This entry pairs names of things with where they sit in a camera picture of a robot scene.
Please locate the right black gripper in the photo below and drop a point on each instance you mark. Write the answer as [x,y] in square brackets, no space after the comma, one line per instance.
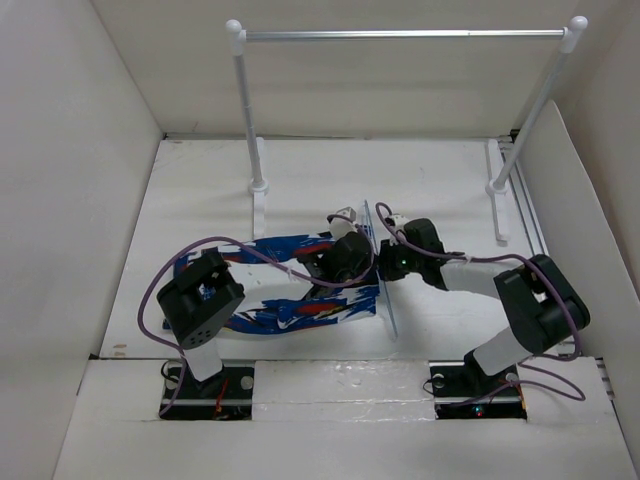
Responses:
[385,263]

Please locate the light blue wire hanger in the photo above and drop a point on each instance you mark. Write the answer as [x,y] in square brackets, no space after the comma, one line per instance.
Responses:
[383,302]

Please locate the blue white red patterned trousers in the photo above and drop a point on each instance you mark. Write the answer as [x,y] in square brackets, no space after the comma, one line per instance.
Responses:
[300,295]

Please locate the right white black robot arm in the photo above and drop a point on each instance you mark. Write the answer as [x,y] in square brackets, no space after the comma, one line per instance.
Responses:
[541,306]

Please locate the white and silver clothes rack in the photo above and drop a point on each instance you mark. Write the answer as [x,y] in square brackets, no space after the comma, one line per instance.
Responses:
[481,87]

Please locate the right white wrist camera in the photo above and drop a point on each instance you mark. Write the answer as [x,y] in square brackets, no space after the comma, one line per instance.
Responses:
[396,223]

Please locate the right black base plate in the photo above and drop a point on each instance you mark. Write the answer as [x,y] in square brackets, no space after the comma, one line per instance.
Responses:
[475,397]

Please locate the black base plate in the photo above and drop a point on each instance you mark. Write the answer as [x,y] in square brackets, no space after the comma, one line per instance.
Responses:
[226,397]
[475,397]

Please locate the aluminium rail on right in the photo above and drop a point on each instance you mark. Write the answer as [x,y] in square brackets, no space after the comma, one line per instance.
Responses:
[527,211]

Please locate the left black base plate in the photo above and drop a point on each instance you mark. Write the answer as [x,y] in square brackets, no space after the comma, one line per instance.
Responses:
[226,397]

